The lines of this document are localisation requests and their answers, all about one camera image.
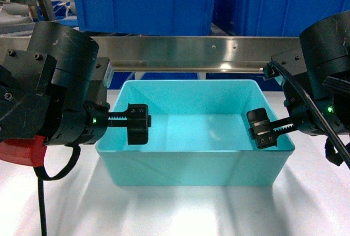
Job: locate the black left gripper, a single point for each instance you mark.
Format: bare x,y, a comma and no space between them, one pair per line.
89,123

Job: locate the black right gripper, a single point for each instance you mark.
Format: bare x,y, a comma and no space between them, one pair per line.
335,110

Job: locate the teal plastic bin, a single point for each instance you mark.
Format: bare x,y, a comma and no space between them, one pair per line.
198,136

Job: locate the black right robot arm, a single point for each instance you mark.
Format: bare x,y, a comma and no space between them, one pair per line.
315,83

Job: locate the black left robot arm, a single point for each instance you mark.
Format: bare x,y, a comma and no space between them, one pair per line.
57,89

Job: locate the blue crate upper middle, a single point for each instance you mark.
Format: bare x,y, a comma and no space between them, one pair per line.
147,17

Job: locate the blue crate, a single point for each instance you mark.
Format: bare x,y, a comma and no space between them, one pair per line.
147,17
286,18

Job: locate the blue crate upper right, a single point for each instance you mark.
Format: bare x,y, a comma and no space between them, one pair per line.
286,18

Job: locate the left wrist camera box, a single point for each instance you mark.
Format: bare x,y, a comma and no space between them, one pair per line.
103,71

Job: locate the stainless steel shelf rail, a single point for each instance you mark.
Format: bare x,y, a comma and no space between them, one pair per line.
196,54

